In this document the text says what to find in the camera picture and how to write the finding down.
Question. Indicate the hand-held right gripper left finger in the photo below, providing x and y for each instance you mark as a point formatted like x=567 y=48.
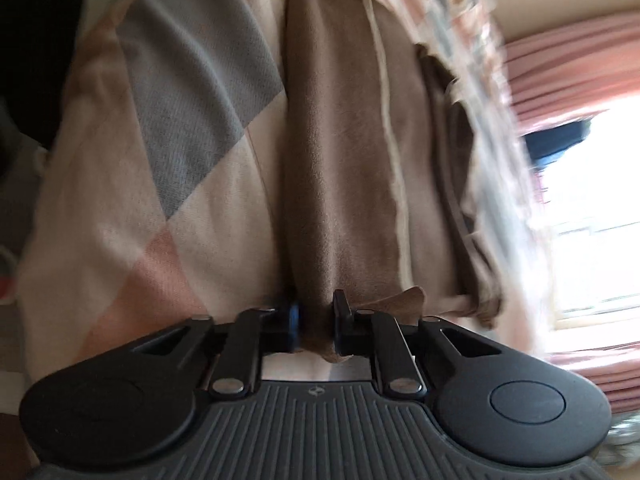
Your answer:
x=294 y=325

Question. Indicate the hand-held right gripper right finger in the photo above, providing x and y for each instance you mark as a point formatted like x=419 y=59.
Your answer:
x=342 y=325

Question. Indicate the brown sweater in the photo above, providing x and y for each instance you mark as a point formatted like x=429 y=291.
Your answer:
x=340 y=160

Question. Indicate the pink curtain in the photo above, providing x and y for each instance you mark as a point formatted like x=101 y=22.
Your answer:
x=575 y=70

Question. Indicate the dark blue bag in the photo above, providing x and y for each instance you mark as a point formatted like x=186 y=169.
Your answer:
x=555 y=142

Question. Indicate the pink grey checked quilt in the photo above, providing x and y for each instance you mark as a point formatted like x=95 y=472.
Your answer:
x=175 y=110

